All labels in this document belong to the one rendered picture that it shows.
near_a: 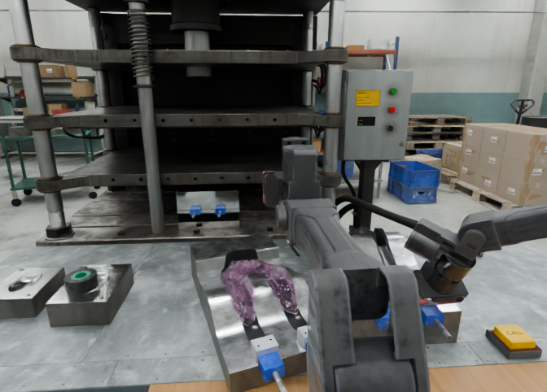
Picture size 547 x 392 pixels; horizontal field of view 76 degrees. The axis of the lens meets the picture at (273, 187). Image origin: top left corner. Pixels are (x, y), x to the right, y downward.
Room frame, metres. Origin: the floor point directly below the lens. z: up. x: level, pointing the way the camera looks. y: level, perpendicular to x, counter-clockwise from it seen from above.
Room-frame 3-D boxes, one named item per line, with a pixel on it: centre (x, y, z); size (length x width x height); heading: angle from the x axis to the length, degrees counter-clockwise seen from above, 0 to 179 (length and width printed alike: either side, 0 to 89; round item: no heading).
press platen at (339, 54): (1.78, 0.35, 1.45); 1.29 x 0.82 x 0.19; 94
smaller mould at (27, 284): (0.88, 0.71, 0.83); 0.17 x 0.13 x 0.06; 4
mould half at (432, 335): (0.95, -0.29, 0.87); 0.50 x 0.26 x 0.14; 4
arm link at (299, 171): (0.54, -0.04, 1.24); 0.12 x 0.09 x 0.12; 6
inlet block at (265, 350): (0.57, 0.00, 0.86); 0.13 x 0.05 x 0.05; 21
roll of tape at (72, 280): (0.84, 0.52, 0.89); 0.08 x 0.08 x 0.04
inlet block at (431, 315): (0.68, -0.36, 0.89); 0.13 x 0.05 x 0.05; 5
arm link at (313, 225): (0.37, -0.07, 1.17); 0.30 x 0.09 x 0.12; 6
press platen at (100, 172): (1.79, 0.35, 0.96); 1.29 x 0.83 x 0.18; 94
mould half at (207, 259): (0.84, 0.06, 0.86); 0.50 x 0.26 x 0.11; 21
